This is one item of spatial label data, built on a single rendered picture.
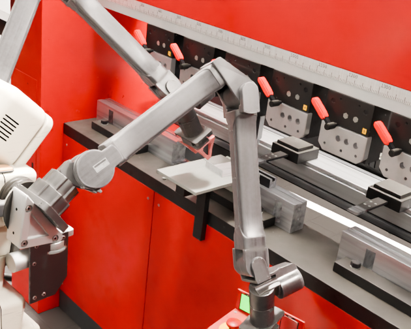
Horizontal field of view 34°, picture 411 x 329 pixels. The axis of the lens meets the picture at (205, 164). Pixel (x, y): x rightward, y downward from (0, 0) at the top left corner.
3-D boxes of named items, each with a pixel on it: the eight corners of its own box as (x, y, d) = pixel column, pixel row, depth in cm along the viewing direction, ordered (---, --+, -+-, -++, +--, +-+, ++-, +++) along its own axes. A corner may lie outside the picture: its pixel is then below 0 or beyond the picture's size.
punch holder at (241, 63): (218, 103, 209) (224, 51, 202) (237, 100, 214) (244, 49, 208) (252, 118, 199) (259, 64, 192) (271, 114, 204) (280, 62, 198)
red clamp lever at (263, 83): (258, 76, 188) (274, 104, 186) (268, 74, 191) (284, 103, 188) (254, 79, 189) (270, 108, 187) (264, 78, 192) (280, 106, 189)
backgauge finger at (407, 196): (334, 208, 192) (337, 192, 190) (385, 189, 208) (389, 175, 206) (368, 226, 184) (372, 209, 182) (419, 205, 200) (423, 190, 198)
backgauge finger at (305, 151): (239, 159, 218) (241, 145, 216) (291, 146, 235) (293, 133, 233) (265, 173, 210) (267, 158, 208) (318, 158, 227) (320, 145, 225)
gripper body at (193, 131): (191, 123, 195) (182, 104, 190) (214, 134, 188) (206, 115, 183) (175, 136, 193) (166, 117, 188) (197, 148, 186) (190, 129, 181)
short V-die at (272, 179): (224, 164, 216) (226, 156, 215) (231, 163, 218) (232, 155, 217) (269, 188, 203) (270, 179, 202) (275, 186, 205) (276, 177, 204)
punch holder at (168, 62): (142, 69, 235) (146, 23, 229) (161, 67, 240) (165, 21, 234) (169, 81, 225) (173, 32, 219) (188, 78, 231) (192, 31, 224)
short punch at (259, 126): (233, 135, 211) (237, 106, 207) (238, 134, 212) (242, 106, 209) (256, 145, 205) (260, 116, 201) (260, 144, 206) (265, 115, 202)
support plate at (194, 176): (156, 172, 200) (156, 169, 200) (220, 156, 217) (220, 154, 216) (195, 196, 188) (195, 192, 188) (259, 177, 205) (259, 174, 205)
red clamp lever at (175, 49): (170, 42, 215) (182, 67, 212) (180, 41, 217) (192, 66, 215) (167, 46, 216) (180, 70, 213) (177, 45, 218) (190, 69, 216)
